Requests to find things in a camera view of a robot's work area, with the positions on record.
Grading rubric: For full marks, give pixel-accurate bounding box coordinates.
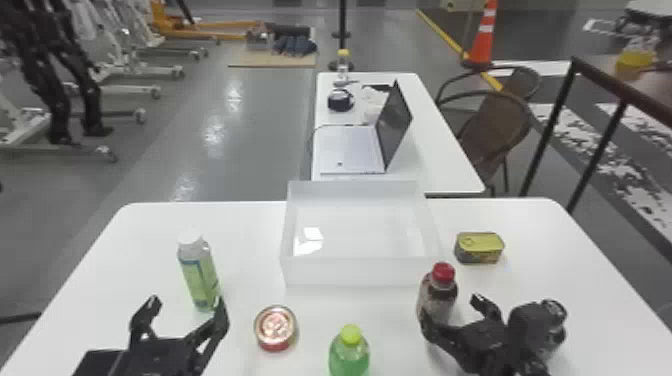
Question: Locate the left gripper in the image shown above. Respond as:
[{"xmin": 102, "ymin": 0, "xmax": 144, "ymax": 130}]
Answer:
[{"xmin": 106, "ymin": 294, "xmax": 231, "ymax": 376}]

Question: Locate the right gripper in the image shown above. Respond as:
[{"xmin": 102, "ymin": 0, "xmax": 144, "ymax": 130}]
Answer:
[{"xmin": 419, "ymin": 293, "xmax": 527, "ymax": 376}]

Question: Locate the brown bottle with red cap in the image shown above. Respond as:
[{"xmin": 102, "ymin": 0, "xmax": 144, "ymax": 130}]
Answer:
[{"xmin": 416, "ymin": 261, "xmax": 460, "ymax": 327}]

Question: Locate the green bottle with white cap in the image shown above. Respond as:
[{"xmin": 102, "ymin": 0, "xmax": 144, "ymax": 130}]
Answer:
[{"xmin": 176, "ymin": 228, "xmax": 222, "ymax": 313}]

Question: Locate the yellow can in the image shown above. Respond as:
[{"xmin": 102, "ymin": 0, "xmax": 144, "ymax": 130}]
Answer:
[{"xmin": 453, "ymin": 231, "xmax": 506, "ymax": 266}]

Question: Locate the red can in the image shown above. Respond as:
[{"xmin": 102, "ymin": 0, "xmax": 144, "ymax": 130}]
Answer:
[{"xmin": 252, "ymin": 304, "xmax": 299, "ymax": 353}]

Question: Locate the clear box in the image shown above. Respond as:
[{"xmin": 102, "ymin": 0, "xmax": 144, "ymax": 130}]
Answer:
[{"xmin": 279, "ymin": 178, "xmax": 443, "ymax": 289}]

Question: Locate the white side table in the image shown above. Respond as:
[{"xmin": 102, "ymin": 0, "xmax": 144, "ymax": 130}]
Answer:
[{"xmin": 310, "ymin": 71, "xmax": 487, "ymax": 200}]

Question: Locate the brown chair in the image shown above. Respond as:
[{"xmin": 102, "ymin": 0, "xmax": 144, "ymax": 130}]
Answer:
[
  {"xmin": 436, "ymin": 89, "xmax": 538, "ymax": 197},
  {"xmin": 434, "ymin": 64, "xmax": 543, "ymax": 106}
]

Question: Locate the silver laptop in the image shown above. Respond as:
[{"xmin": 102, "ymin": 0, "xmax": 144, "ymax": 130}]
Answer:
[{"xmin": 316, "ymin": 79, "xmax": 414, "ymax": 177}]

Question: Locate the black round case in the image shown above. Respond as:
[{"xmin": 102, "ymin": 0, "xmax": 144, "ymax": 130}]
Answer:
[{"xmin": 326, "ymin": 87, "xmax": 356, "ymax": 113}]

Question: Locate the clear bottle with yellow cap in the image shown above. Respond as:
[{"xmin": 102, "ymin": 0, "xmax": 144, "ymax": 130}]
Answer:
[{"xmin": 335, "ymin": 48, "xmax": 352, "ymax": 86}]

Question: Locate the orange cone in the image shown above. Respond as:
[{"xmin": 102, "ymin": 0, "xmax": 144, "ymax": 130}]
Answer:
[{"xmin": 460, "ymin": 0, "xmax": 500, "ymax": 70}]

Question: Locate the dark side table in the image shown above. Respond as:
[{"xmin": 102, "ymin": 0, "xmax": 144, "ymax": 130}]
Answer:
[{"xmin": 518, "ymin": 54, "xmax": 672, "ymax": 214}]

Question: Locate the yellow pallet jack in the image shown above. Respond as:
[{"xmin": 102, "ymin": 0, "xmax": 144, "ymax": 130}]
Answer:
[{"xmin": 148, "ymin": 0, "xmax": 265, "ymax": 45}]

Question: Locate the yellow cup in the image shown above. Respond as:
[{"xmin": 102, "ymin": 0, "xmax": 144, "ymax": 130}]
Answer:
[{"xmin": 614, "ymin": 48, "xmax": 655, "ymax": 81}]

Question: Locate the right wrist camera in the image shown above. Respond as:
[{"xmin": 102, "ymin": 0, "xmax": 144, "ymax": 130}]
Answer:
[{"xmin": 505, "ymin": 298, "xmax": 570, "ymax": 365}]

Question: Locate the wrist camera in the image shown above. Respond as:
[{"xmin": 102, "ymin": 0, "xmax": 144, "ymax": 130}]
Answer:
[
  {"xmin": 72, "ymin": 349, "xmax": 126, "ymax": 376},
  {"xmin": 505, "ymin": 298, "xmax": 570, "ymax": 365}
]

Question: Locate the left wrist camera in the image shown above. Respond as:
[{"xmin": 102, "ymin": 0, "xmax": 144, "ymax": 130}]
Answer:
[{"xmin": 72, "ymin": 349, "xmax": 126, "ymax": 376}]

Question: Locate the black post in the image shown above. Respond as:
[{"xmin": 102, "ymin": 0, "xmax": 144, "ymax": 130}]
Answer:
[{"xmin": 327, "ymin": 0, "xmax": 356, "ymax": 73}]

